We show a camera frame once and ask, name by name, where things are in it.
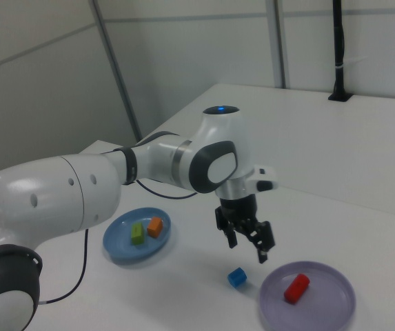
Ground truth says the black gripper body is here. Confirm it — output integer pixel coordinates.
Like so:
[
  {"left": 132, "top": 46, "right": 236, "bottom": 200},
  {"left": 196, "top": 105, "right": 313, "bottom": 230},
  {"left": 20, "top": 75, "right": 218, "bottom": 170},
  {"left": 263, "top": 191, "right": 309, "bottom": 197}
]
[{"left": 217, "top": 192, "right": 260, "bottom": 228}]

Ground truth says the blue block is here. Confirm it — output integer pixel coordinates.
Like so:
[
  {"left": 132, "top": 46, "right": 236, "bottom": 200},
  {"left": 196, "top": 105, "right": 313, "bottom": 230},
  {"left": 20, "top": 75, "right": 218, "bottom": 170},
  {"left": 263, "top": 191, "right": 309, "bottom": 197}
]
[{"left": 227, "top": 267, "right": 247, "bottom": 288}]

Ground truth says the red cylinder block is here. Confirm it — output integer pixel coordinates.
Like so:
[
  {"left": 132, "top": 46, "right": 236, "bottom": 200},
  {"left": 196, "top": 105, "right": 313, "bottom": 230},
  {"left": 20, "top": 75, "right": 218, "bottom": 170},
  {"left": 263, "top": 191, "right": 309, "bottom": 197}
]
[{"left": 283, "top": 273, "right": 311, "bottom": 305}]

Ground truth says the orange block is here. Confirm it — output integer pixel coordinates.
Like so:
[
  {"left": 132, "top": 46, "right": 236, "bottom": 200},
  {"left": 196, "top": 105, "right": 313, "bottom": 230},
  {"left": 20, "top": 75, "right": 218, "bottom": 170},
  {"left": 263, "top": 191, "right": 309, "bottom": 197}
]
[{"left": 146, "top": 216, "right": 164, "bottom": 239}]

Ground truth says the green block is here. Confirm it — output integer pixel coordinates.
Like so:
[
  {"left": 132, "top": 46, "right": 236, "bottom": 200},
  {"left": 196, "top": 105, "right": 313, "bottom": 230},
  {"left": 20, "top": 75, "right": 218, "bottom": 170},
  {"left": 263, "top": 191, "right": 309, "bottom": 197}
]
[{"left": 130, "top": 222, "right": 146, "bottom": 246}]

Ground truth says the purple plate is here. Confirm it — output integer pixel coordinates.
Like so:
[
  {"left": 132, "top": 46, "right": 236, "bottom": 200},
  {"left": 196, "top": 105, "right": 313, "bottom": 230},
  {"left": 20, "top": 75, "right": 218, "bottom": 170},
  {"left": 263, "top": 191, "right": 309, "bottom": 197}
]
[{"left": 259, "top": 261, "right": 356, "bottom": 331}]

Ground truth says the blue plate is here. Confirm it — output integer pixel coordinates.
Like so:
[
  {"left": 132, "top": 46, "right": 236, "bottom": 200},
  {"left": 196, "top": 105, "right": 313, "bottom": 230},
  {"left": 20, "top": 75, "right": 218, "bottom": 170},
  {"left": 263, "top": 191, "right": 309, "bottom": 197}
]
[{"left": 102, "top": 206, "right": 172, "bottom": 265}]

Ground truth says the black clamped pole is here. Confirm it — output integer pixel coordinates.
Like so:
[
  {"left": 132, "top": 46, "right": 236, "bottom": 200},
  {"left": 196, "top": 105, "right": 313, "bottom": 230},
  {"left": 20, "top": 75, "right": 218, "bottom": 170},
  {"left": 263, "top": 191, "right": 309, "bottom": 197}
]
[{"left": 327, "top": 0, "right": 353, "bottom": 103}]

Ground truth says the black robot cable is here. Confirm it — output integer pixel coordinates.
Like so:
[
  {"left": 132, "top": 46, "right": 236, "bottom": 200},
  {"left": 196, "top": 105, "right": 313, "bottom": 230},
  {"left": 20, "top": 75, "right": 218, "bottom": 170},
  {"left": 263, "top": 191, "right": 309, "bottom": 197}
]
[{"left": 38, "top": 132, "right": 200, "bottom": 306}]

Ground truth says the grey partition post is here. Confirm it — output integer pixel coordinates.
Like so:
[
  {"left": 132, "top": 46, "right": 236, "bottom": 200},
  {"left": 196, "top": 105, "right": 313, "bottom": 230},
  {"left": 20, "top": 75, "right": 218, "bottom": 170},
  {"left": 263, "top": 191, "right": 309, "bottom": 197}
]
[
  {"left": 272, "top": 0, "right": 292, "bottom": 90},
  {"left": 89, "top": 0, "right": 143, "bottom": 143}
]

